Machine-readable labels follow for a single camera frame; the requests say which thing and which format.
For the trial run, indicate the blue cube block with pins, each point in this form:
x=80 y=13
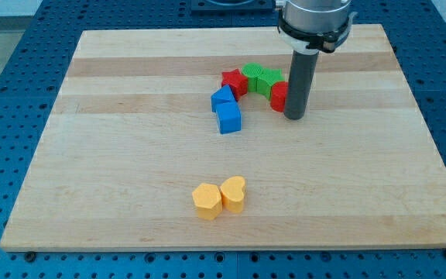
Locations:
x=229 y=118

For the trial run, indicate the blue triangular block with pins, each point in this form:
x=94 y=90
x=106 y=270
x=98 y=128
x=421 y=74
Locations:
x=222 y=95

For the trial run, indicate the yellow heart block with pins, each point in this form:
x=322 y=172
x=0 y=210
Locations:
x=233 y=193

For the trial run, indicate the red star block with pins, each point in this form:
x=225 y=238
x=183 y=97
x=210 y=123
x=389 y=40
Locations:
x=237 y=82

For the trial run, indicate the yellow hexagon block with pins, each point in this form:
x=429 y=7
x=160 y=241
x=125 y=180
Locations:
x=207 y=201

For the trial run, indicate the red cylinder block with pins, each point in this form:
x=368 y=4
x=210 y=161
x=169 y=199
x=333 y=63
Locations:
x=278 y=96

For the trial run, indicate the green cylinder block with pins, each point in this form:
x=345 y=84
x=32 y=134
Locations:
x=252 y=71

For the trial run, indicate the green star block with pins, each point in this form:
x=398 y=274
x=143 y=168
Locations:
x=266 y=80

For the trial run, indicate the wooden board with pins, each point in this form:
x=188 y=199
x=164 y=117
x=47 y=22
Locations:
x=131 y=135

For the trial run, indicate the grey cylindrical pointer rod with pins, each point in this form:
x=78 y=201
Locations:
x=300 y=79

